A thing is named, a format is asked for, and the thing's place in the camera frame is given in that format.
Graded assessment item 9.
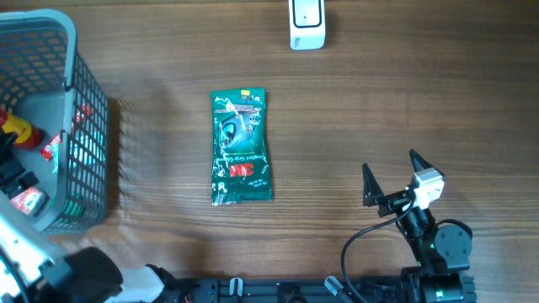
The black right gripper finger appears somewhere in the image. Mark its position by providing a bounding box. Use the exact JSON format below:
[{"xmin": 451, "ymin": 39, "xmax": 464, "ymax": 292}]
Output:
[
  {"xmin": 362, "ymin": 163, "xmax": 384, "ymax": 207},
  {"xmin": 408, "ymin": 149, "xmax": 443, "ymax": 176}
]

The red small sachet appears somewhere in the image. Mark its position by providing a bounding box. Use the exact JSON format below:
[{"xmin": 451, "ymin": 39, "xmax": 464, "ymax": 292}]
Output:
[{"xmin": 40, "ymin": 133, "xmax": 61, "ymax": 161}]

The sriracha sauce bottle green cap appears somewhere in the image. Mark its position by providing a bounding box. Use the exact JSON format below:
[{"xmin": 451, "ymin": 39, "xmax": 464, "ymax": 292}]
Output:
[{"xmin": 1, "ymin": 109, "xmax": 43, "ymax": 149}]

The green 3M gloves packet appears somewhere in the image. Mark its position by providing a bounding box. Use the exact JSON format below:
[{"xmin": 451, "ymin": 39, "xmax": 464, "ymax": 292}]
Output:
[{"xmin": 211, "ymin": 88, "xmax": 273, "ymax": 206}]

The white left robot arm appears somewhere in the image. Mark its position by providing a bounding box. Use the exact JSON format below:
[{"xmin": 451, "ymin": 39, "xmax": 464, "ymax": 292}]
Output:
[{"xmin": 1, "ymin": 194, "xmax": 165, "ymax": 302}]

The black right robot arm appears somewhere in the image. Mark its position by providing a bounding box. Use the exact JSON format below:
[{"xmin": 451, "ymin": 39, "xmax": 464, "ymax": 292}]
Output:
[{"xmin": 358, "ymin": 150, "xmax": 477, "ymax": 302}]

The white barcode scanner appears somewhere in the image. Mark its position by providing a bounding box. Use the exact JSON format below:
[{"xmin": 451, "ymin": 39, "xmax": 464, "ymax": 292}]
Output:
[{"xmin": 288, "ymin": 0, "xmax": 326, "ymax": 51}]

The red snack pack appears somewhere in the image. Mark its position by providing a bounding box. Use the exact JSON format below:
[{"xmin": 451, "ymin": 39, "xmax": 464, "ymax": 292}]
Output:
[{"xmin": 11, "ymin": 187, "xmax": 46, "ymax": 215}]

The grey plastic shopping basket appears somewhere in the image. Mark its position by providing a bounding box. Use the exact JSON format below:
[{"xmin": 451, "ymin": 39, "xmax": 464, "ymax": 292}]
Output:
[{"xmin": 1, "ymin": 9, "xmax": 109, "ymax": 234}]

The black camera cable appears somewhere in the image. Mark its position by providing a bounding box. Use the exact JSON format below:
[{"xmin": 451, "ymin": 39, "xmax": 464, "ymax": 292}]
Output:
[{"xmin": 339, "ymin": 200, "xmax": 416, "ymax": 303}]

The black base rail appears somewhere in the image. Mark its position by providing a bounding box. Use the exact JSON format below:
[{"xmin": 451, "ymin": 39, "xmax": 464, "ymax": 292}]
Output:
[{"xmin": 170, "ymin": 274, "xmax": 478, "ymax": 303}]

